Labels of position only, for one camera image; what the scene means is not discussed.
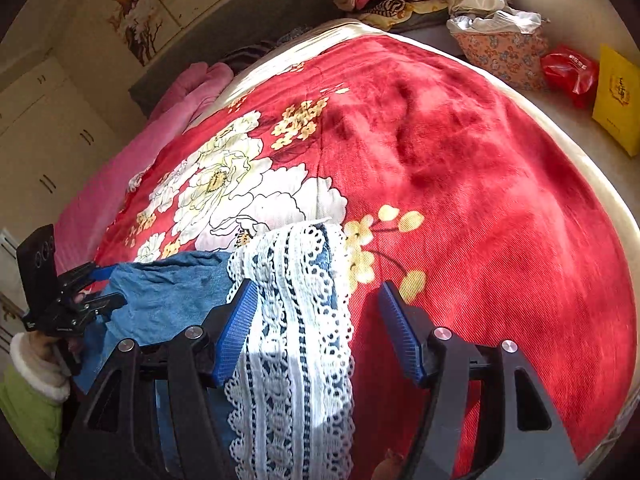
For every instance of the grey headboard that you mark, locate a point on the grey headboard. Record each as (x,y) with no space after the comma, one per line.
(225,25)

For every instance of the floral fabric basket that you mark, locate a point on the floral fabric basket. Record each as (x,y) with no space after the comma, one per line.
(505,55)

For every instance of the red floral blanket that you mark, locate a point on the red floral blanket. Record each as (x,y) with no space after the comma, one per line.
(450,185)

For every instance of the cream wardrobe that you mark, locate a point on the cream wardrobe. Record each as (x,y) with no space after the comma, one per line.
(50,135)

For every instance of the striped pillow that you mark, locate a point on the striped pillow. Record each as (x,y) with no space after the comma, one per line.
(245,55)

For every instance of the red plastic bag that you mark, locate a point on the red plastic bag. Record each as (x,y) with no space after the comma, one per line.
(570,72)

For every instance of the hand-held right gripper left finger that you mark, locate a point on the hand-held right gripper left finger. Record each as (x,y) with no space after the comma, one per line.
(235,330)

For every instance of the floral wall painting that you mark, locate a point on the floral wall painting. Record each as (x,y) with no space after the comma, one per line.
(145,15)

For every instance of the pink quilt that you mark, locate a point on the pink quilt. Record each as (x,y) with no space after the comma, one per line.
(100,200)

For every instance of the white clothes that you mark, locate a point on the white clothes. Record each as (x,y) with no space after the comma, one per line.
(500,22)

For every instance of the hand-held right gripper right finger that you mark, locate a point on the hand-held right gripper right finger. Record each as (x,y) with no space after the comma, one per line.
(400,330)

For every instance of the yellow paper bag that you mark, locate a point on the yellow paper bag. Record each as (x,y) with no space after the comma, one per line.
(617,95)

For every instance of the person's right hand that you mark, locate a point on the person's right hand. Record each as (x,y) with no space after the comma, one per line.
(392,465)

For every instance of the person's left hand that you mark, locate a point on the person's left hand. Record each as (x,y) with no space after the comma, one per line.
(47,345)

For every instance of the person's left forearm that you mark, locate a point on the person's left forearm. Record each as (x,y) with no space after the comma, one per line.
(30,400)

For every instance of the grey patterned pillow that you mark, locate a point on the grey patterned pillow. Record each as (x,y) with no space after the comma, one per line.
(292,35)

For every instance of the blue denim pants with lace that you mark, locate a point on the blue denim pants with lace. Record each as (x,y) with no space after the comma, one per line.
(165,290)

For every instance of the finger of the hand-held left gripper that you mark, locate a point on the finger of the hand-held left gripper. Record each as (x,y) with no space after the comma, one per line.
(85,275)
(105,304)

